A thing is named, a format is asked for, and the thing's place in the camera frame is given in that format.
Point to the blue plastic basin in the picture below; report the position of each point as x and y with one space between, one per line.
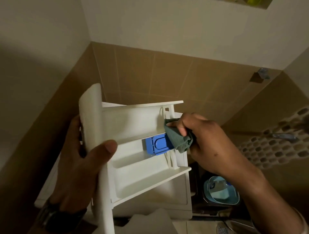
221 191

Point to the person's right hand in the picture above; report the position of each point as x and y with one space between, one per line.
212 147

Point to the person's left thumb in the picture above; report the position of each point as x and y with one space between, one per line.
102 151

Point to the person's right forearm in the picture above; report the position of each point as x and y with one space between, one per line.
268 205

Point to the white washing machine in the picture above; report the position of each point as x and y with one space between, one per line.
178 195

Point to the white detergent drawer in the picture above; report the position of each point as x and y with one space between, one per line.
135 120

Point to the perforated laundry basket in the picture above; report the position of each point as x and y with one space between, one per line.
272 149

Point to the green cleaning cloth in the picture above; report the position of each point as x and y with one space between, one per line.
179 142

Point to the metal wall tap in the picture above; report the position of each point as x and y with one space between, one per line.
259 76

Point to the yellow green object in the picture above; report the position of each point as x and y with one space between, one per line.
253 2

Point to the person's right fingers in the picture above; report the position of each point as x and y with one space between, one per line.
181 125

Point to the black wristwatch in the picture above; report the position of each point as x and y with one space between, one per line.
60 219

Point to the round metal floor drain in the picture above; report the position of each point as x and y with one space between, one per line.
221 228

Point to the person's left hand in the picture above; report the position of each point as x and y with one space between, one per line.
72 173

